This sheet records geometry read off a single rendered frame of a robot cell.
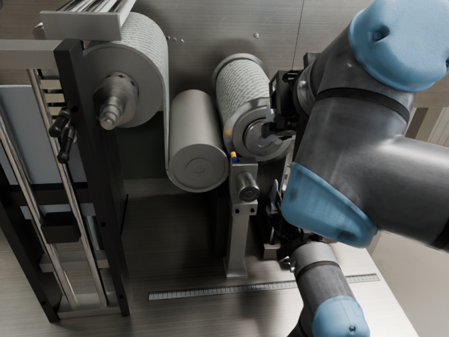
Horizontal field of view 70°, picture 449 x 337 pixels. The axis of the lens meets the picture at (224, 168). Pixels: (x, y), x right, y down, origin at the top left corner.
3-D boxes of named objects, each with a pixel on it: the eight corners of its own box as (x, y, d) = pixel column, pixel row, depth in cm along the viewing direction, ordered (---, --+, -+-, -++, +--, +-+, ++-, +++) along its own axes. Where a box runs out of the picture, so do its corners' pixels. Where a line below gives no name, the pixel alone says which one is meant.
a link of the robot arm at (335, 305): (312, 364, 46) (326, 333, 41) (290, 293, 55) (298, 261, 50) (364, 357, 47) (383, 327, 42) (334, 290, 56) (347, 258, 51)
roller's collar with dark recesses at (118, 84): (95, 125, 50) (87, 85, 46) (102, 108, 55) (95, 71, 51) (137, 124, 51) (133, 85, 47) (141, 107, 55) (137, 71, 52)
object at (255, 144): (236, 138, 58) (271, 114, 56) (234, 132, 60) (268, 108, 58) (258, 163, 62) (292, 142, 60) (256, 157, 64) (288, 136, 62)
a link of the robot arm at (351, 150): (436, 276, 20) (483, 112, 21) (265, 214, 24) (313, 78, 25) (405, 266, 27) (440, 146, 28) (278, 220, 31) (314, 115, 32)
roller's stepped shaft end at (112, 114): (97, 136, 44) (92, 115, 42) (104, 116, 49) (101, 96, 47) (121, 135, 45) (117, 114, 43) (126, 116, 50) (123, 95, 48)
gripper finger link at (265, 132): (281, 128, 53) (303, 116, 45) (282, 138, 53) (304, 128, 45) (254, 128, 53) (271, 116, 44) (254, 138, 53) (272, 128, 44)
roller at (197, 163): (170, 194, 66) (166, 144, 59) (170, 132, 87) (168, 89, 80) (227, 191, 68) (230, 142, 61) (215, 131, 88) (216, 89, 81)
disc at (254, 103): (218, 165, 64) (229, 94, 55) (218, 163, 64) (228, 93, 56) (290, 167, 66) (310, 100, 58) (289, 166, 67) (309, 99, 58)
